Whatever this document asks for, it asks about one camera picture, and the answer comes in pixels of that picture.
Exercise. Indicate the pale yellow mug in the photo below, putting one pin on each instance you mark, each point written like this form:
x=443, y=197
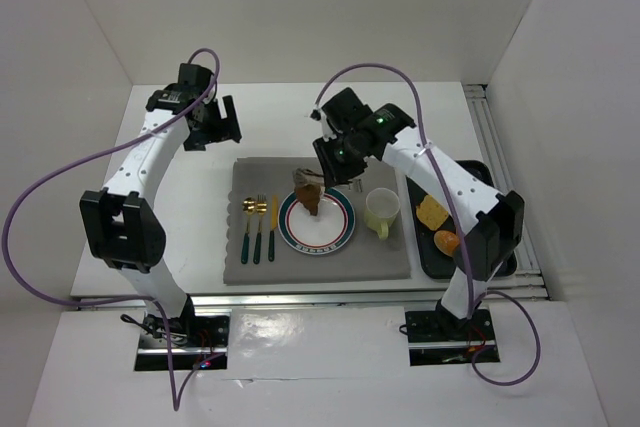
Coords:
x=382, y=206

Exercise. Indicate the brown bread slice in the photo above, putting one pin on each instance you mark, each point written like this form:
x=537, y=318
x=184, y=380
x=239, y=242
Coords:
x=309, y=196

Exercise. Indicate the gold knife green handle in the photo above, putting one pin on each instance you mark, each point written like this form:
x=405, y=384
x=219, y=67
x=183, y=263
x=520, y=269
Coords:
x=273, y=227

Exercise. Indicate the flat toast slice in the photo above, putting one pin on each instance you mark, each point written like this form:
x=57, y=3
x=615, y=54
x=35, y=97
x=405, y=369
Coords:
x=431, y=213

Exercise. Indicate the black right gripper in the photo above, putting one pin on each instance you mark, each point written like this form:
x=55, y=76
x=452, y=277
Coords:
x=335, y=165

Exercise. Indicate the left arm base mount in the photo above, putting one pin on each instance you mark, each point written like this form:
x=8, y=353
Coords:
x=204, y=348

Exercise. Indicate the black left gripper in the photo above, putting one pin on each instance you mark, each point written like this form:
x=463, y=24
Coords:
x=220, y=123

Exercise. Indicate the orange round bun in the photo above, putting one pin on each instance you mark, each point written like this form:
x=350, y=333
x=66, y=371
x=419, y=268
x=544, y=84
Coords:
x=446, y=242

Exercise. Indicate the grey cloth placemat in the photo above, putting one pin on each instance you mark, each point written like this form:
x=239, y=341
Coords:
x=364, y=258

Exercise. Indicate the gold spoon green handle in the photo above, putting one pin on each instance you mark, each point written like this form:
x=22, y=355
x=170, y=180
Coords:
x=248, y=207

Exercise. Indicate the black plastic tray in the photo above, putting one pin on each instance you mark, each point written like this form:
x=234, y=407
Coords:
x=434, y=263

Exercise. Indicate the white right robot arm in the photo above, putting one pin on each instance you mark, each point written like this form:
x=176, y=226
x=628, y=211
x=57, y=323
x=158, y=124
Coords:
x=488, y=223

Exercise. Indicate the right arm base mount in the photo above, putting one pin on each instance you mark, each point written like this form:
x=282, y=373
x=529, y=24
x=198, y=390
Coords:
x=431, y=342

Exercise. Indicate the gold fork green handle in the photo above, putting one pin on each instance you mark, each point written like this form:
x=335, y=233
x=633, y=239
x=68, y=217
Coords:
x=261, y=208

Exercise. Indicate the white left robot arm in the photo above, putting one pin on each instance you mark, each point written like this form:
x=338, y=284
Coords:
x=121, y=226

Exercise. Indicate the aluminium rail frame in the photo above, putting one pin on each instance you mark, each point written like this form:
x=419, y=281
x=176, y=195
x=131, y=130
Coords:
x=192, y=202

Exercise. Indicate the white plate teal red rim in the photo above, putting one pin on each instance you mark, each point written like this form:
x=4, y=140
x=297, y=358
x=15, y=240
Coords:
x=328, y=231

